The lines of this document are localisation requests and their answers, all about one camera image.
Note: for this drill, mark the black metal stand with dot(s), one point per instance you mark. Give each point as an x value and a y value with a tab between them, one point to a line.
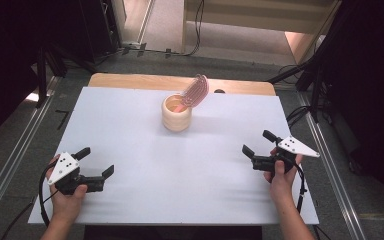
315	86
41	80

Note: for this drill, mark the dark round table grommet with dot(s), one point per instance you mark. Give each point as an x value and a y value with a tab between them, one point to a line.
220	91

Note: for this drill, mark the aluminium floor rail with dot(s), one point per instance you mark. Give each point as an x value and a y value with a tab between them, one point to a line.
330	173
16	150

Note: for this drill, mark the pink hairbrush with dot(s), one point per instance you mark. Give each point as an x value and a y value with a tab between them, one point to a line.
195	91

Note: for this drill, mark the black cabinet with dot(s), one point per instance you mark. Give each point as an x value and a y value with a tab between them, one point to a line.
96	30

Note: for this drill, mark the person's left hand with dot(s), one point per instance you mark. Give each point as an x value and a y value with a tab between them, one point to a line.
66	205

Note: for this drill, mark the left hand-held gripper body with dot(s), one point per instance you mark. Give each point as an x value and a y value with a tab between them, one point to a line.
63	166

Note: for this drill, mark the cream ribbed cup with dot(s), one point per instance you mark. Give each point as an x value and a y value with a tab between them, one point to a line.
176	120

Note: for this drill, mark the white board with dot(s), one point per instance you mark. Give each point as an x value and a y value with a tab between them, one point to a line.
180	173

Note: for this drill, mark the person's right hand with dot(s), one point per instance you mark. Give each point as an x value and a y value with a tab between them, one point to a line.
280	183

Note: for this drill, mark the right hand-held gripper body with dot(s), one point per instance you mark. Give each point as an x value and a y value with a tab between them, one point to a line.
296	146

